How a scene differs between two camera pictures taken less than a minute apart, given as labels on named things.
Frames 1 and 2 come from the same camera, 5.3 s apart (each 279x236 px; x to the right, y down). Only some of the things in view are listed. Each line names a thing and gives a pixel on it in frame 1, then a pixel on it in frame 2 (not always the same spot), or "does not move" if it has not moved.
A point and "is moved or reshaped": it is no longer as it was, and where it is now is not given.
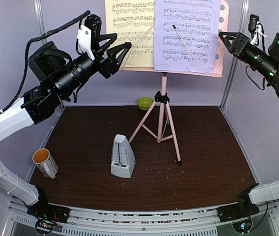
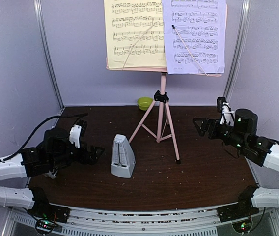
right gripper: (240, 42) to (207, 121)
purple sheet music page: (186, 35) is moved or reshaped
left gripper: (110, 63) to (92, 159)
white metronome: (123, 161) does not move
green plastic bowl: (144, 103) does not move
